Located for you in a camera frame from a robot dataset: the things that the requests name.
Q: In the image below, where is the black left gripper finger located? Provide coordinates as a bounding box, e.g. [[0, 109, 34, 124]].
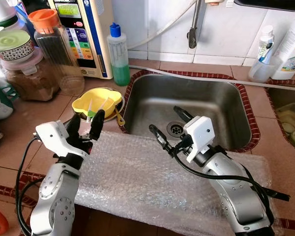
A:
[[65, 113, 82, 141], [88, 109, 106, 142]]

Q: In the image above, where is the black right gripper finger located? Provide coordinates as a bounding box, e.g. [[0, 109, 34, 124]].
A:
[[148, 124, 172, 149], [173, 105, 194, 124]]

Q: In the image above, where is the green utensil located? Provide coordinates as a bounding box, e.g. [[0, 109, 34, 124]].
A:
[[87, 96, 110, 122]]

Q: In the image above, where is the yellow plastic bowl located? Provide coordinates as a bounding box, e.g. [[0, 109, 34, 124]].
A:
[[72, 88, 122, 118]]

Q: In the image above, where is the clear bubble wrap sheet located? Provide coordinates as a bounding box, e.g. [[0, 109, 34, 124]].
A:
[[75, 129, 273, 236]]

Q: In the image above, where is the straight white pipe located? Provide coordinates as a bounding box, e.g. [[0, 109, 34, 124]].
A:
[[128, 64, 295, 89]]

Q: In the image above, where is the jar of brown powder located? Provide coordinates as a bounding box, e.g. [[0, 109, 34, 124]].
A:
[[2, 47, 59, 101]]

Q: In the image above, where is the green dish soap bottle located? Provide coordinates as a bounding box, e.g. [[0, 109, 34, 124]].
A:
[[107, 22, 131, 87]]

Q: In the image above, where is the clear jar orange lid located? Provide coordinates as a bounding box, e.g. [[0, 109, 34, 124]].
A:
[[28, 9, 85, 95]]

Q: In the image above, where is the white green mug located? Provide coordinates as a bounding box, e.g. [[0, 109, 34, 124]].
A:
[[0, 81, 18, 121]]

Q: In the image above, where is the clear plastic container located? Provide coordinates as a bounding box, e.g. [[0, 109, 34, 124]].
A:
[[278, 103, 295, 133]]

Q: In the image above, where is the grey faucet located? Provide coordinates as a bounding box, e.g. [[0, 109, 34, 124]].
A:
[[188, 0, 203, 49]]

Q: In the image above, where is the clear plastic cup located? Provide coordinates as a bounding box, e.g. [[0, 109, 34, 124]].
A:
[[248, 47, 283, 83]]

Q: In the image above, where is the beige water ionizer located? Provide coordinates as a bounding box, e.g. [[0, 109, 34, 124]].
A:
[[48, 0, 114, 79]]

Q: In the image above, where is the patterned bowl green lid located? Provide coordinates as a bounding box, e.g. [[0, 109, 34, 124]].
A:
[[0, 29, 35, 62]]

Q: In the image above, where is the white detergent bottle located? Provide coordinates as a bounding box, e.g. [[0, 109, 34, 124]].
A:
[[270, 17, 295, 82]]

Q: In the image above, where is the small white tube bottle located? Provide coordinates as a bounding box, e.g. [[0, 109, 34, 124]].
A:
[[258, 25, 276, 64]]

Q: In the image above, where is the white jar green band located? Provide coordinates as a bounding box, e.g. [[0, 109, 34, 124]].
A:
[[0, 0, 18, 28]]

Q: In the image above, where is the black hanging pan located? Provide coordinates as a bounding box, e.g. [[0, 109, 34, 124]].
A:
[[234, 0, 295, 11]]

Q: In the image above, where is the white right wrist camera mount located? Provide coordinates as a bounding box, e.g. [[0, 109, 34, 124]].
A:
[[183, 116, 216, 163]]

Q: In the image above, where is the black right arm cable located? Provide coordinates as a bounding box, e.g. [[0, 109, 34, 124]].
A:
[[167, 140, 291, 202]]

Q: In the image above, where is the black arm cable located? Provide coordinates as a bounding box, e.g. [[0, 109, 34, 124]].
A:
[[167, 140, 291, 202], [15, 138, 45, 236]]

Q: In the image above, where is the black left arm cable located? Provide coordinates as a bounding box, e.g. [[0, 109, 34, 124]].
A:
[[15, 138, 45, 236]]

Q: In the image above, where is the curved white hose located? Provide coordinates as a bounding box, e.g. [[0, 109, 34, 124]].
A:
[[112, 0, 197, 50]]

